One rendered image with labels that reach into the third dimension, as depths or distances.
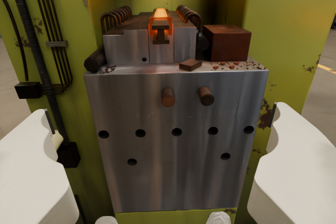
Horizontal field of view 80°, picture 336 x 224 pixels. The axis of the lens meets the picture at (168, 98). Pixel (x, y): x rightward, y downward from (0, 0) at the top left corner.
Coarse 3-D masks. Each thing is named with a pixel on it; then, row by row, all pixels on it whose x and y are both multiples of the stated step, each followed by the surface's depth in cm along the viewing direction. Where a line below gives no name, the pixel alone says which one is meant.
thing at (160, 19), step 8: (160, 8) 70; (160, 16) 47; (152, 24) 33; (160, 24) 33; (168, 24) 33; (152, 32) 41; (160, 32) 33; (168, 32) 42; (152, 40) 33; (160, 40) 33; (168, 40) 33
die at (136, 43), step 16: (144, 16) 64; (176, 16) 61; (112, 32) 45; (128, 32) 43; (144, 32) 43; (176, 32) 43; (192, 32) 43; (112, 48) 44; (128, 48) 44; (144, 48) 44; (160, 48) 44; (176, 48) 45; (192, 48) 45
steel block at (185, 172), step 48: (96, 96) 43; (144, 96) 43; (192, 96) 43; (240, 96) 44; (144, 144) 49; (192, 144) 50; (240, 144) 50; (144, 192) 57; (192, 192) 58; (240, 192) 59
